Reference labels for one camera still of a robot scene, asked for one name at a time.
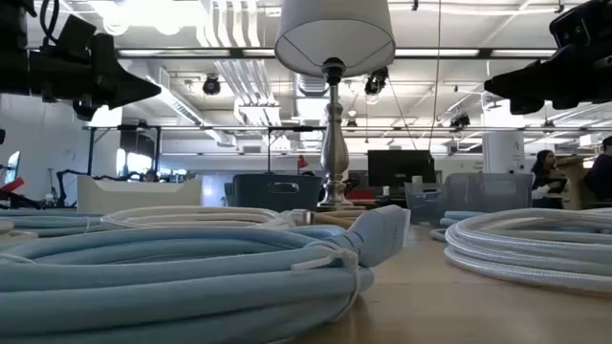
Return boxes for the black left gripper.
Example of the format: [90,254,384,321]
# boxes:
[28,32,162,121]

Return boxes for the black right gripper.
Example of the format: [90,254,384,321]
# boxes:
[483,40,612,117]

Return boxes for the white braided cable coil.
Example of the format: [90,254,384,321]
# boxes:
[443,207,612,300]

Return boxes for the thick light blue cable coil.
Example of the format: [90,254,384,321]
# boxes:
[0,204,412,344]

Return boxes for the beige USB cable coil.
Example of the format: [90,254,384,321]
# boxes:
[305,208,367,229]

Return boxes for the white round pillar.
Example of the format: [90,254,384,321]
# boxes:
[481,114,526,174]

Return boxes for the white plastic bin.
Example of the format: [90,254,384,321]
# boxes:
[76,174,203,214]

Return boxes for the clear grey plastic bin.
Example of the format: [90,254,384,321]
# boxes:
[404,171,535,226]

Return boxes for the bright monitor screen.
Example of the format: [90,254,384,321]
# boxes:
[4,150,22,185]

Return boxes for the black computer monitor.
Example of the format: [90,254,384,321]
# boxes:
[366,149,437,188]

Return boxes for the dark teal plastic bin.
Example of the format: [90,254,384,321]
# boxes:
[224,173,324,214]

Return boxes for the silver table lamp white shade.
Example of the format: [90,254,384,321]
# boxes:
[273,0,397,213]

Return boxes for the white zip tie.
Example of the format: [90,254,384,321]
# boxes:
[290,241,362,324]

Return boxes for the black metal frame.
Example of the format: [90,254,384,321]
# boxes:
[81,122,327,179]

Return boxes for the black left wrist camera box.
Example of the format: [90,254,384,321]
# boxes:
[55,13,98,50]

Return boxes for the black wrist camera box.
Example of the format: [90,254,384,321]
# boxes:
[548,0,612,49]
[55,13,98,50]

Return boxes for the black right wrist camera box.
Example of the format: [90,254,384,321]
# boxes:
[548,0,612,49]

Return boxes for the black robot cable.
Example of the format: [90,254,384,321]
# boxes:
[39,0,61,48]

